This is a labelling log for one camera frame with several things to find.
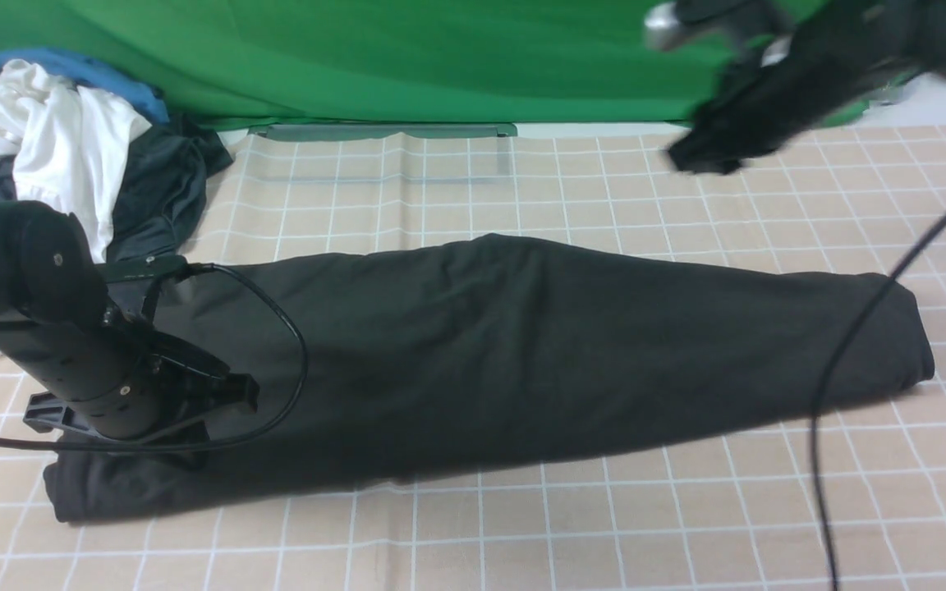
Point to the green backdrop cloth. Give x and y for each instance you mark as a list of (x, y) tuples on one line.
[(237, 62)]

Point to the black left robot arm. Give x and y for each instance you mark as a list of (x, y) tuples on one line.
[(73, 297)]

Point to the blue crumpled garment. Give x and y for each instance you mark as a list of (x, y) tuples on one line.
[(87, 71)]

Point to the beige grid tablecloth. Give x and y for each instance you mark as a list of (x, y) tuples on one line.
[(734, 513)]

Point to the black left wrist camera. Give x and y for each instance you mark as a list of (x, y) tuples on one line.
[(149, 269)]

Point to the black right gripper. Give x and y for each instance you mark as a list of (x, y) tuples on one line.
[(843, 51)]

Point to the gray black right robot arm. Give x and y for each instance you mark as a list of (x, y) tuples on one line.
[(923, 40)]

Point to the dark gray long-sleeve top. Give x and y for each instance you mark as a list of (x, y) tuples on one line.
[(494, 353)]

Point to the white crumpled shirt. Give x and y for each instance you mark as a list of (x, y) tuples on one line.
[(69, 145)]

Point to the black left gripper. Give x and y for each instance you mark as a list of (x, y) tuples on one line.
[(110, 388)]

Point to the dark teal crumpled garment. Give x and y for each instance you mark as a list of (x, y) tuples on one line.
[(162, 197)]

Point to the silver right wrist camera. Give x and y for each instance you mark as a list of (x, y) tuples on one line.
[(673, 24)]

